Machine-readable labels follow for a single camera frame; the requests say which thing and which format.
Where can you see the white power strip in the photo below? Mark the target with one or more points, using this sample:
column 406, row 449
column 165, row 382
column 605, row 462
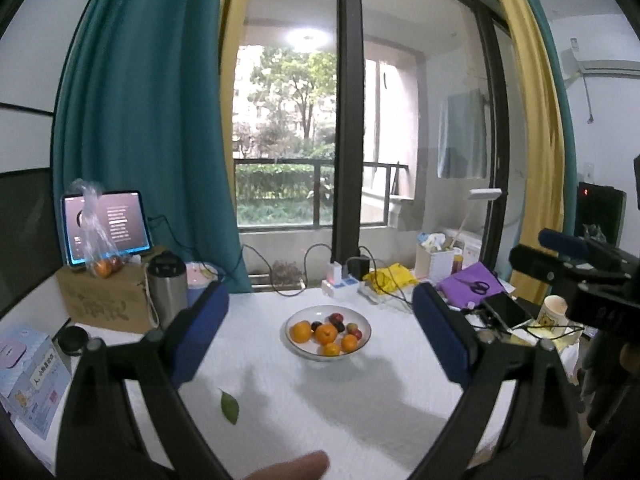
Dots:
column 345, row 290

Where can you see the teal curtain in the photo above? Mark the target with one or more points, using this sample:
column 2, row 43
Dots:
column 140, row 110

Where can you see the black balcony railing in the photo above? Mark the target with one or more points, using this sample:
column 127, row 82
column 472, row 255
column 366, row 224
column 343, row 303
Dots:
column 315, row 190

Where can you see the yellow duck plush cloth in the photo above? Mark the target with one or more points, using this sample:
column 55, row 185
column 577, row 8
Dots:
column 390, row 277

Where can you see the stainless steel tumbler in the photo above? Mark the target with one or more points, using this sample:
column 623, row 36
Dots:
column 167, row 295

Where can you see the black round speaker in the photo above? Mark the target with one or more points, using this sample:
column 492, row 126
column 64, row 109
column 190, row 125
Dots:
column 71, row 340

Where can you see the white bowl with dark rim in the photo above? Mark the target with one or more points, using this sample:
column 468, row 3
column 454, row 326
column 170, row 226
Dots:
column 306, row 353

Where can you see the clear plastic bag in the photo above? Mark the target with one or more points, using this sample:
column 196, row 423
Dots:
column 92, row 220

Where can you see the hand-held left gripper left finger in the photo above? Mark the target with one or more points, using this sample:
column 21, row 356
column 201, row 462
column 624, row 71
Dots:
column 200, row 330

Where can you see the black phone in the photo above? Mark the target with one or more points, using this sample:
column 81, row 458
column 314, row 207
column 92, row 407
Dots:
column 505, row 310

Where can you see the cardboard box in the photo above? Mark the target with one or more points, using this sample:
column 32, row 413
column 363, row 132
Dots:
column 100, row 305

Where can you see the black power adapter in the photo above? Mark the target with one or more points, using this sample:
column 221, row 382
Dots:
column 358, row 267

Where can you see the yellow curtain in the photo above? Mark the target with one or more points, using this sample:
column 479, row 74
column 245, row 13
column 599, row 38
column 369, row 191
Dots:
column 535, row 110

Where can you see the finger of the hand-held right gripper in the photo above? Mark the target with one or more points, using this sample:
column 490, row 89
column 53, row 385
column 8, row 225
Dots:
column 562, row 242
column 535, row 260

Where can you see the black scissors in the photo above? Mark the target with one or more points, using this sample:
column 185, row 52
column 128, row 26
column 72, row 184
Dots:
column 477, row 287

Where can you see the dark panel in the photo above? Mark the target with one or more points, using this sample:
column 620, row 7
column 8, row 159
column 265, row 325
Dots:
column 25, row 235

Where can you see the white desk lamp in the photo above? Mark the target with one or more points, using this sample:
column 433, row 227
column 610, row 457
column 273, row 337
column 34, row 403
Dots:
column 482, row 195

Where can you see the white mug with yellow print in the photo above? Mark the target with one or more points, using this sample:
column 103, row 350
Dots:
column 552, row 312

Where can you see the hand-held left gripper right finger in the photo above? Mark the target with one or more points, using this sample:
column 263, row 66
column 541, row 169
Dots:
column 440, row 330

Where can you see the black appliance with red light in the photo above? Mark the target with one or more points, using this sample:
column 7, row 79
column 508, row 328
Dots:
column 600, row 210

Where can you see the white charger box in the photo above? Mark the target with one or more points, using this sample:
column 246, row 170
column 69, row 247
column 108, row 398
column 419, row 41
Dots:
column 336, row 272

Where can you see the white air conditioner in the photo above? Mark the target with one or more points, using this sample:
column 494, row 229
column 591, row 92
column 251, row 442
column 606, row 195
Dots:
column 605, row 62

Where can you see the potted plant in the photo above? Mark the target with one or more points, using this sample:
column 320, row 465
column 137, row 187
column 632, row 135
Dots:
column 286, row 272

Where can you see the white perforated basket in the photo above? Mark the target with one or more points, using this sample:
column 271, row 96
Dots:
column 435, row 262

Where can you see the green leaf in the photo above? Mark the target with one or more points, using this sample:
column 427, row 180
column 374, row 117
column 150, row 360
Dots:
column 230, row 407

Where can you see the black window frame post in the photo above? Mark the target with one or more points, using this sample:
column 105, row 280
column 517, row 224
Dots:
column 350, row 110

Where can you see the purple cloth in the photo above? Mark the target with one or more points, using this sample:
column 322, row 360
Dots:
column 470, row 272

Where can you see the small round brownish fruit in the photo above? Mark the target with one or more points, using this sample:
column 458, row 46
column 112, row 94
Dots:
column 352, row 328

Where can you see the red plum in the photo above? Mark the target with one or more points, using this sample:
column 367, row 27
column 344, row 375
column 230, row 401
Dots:
column 335, row 318

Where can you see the light blue printed box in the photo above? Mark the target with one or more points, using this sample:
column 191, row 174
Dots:
column 30, row 375

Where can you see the hanging light blue garment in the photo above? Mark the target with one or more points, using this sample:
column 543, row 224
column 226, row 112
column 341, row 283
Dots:
column 462, row 135

